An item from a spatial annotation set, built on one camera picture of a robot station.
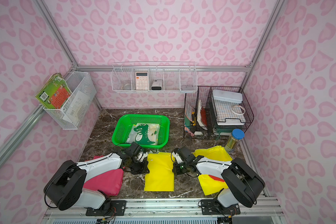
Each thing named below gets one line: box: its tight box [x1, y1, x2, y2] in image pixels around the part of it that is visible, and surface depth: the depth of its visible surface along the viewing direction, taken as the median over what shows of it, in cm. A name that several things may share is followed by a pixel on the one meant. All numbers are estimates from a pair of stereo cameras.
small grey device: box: [151, 79, 163, 91], surface depth 91 cm
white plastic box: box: [212, 89, 243, 105], surface depth 98 cm
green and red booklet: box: [35, 72, 73, 109], surface depth 73 cm
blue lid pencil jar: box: [224, 128, 245, 154], surface depth 83 cm
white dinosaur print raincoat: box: [126, 122, 161, 146], surface depth 97 cm
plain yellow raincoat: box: [144, 152, 175, 192], surface depth 86 cm
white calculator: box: [135, 71, 149, 91], surface depth 96 cm
